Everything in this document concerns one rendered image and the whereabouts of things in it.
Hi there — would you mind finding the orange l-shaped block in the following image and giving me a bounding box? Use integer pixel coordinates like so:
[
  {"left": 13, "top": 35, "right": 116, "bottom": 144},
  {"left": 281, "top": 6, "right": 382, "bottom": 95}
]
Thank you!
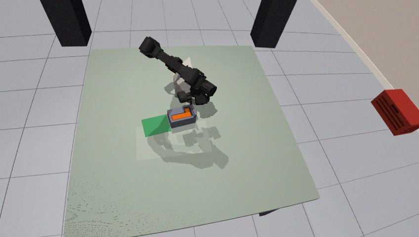
[{"left": 171, "top": 108, "right": 191, "bottom": 120}]

